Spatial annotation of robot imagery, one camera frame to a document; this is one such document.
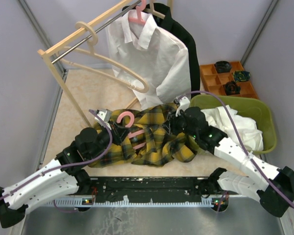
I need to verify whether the wooden clothes rack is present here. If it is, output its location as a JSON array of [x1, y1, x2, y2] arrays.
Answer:
[[37, 0, 174, 133]]

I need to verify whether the orange compartment tray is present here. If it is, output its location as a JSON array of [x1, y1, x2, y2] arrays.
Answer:
[[200, 61, 258, 99]]

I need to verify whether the pink hanger on rack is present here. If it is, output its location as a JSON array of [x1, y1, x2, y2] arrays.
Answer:
[[128, 0, 147, 25]]

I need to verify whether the black garment on rack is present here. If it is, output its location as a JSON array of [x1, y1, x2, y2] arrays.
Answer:
[[122, 2, 201, 95]]

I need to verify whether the green patterned rolled sock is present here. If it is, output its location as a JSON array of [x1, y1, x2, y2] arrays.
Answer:
[[232, 70, 251, 83]]

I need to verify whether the beige wooden hanger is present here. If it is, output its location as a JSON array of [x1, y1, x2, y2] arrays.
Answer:
[[60, 21, 149, 93]]

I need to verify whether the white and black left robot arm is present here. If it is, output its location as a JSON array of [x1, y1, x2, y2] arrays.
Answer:
[[0, 121, 129, 229]]

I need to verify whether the beige hanger under black garment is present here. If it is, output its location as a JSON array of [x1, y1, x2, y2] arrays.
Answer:
[[144, 1, 165, 19]]

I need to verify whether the dark rolled sock middle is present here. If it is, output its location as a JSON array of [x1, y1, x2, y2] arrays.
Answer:
[[223, 81, 241, 95]]

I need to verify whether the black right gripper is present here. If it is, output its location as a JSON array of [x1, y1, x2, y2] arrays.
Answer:
[[161, 108, 198, 138]]

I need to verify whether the dark rolled sock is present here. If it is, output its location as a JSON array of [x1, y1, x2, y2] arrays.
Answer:
[[214, 61, 232, 73], [223, 81, 241, 95]]

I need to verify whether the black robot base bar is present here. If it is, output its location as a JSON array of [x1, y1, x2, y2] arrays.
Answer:
[[75, 177, 227, 211]]

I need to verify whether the yellow black plaid shirt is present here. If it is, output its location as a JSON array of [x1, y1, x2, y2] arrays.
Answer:
[[88, 103, 197, 168]]

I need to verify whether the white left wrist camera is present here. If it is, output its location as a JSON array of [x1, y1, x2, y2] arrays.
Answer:
[[95, 109, 112, 129]]

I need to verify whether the dark rolled sock top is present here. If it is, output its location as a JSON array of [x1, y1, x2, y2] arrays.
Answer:
[[214, 61, 232, 73]]

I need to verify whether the white collared shirt on rack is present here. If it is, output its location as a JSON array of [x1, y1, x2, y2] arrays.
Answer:
[[106, 10, 191, 109]]

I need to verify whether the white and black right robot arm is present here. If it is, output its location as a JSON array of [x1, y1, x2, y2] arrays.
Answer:
[[163, 107, 294, 218]]

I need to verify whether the pink plastic hanger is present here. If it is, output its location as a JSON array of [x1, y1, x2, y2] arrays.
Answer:
[[117, 111, 146, 150]]

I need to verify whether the green plastic laundry basket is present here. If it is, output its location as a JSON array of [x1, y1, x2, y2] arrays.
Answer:
[[190, 94, 277, 155]]

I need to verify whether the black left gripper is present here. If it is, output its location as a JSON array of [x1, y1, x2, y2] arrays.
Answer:
[[88, 120, 131, 159]]

